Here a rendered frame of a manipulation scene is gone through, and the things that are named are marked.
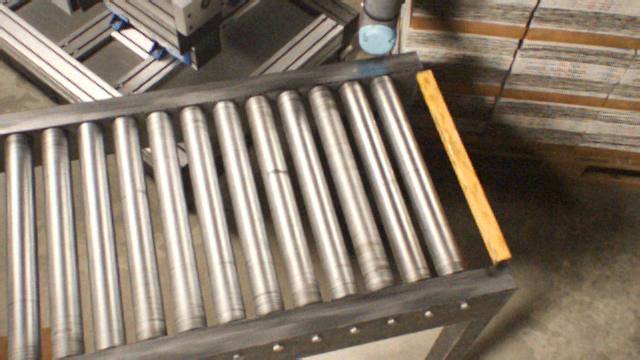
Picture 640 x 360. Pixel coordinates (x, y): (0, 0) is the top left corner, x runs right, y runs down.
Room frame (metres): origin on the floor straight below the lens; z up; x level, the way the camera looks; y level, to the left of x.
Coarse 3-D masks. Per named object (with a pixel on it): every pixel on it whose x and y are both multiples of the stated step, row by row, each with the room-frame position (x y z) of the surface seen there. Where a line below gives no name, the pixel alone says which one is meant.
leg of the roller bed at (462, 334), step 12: (456, 324) 0.50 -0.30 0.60; (468, 324) 0.48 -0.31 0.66; (480, 324) 0.48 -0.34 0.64; (444, 336) 0.50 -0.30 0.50; (456, 336) 0.48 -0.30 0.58; (468, 336) 0.48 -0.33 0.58; (432, 348) 0.51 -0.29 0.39; (444, 348) 0.49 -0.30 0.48; (456, 348) 0.48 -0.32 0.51; (468, 348) 0.49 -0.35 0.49
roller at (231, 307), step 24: (192, 120) 0.78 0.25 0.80; (192, 144) 0.72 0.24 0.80; (192, 168) 0.67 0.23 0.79; (216, 192) 0.62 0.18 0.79; (216, 216) 0.57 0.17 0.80; (216, 240) 0.53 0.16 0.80; (216, 264) 0.48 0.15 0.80; (216, 288) 0.44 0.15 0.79; (240, 288) 0.45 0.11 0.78; (216, 312) 0.40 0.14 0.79; (240, 312) 0.40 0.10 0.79
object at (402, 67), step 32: (352, 64) 0.96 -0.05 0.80; (384, 64) 0.96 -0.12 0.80; (416, 64) 0.97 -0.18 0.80; (128, 96) 0.82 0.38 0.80; (160, 96) 0.83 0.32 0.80; (192, 96) 0.83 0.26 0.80; (224, 96) 0.84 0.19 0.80; (0, 128) 0.71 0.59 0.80; (32, 128) 0.72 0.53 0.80; (64, 128) 0.74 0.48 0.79; (0, 160) 0.69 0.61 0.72
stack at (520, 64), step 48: (432, 0) 1.27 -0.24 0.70; (480, 0) 1.27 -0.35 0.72; (528, 0) 1.26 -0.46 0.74; (576, 0) 1.27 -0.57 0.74; (624, 0) 1.27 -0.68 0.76; (432, 48) 1.27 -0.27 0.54; (480, 48) 1.27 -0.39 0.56; (528, 48) 1.26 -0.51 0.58; (576, 48) 1.26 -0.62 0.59; (624, 48) 1.28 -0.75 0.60; (480, 96) 1.27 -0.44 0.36; (624, 96) 1.27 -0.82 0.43; (432, 144) 1.27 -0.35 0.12; (480, 144) 1.28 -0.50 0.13; (576, 144) 1.27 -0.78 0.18; (624, 144) 1.27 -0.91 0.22
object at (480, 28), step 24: (432, 24) 1.27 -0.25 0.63; (456, 24) 1.27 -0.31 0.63; (480, 24) 1.27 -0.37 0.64; (528, 24) 1.28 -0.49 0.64; (504, 96) 1.27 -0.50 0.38; (528, 96) 1.27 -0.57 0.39; (552, 96) 1.26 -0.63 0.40; (576, 96) 1.26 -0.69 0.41; (504, 144) 1.27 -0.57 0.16; (528, 144) 1.26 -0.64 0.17; (552, 144) 1.26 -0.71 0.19
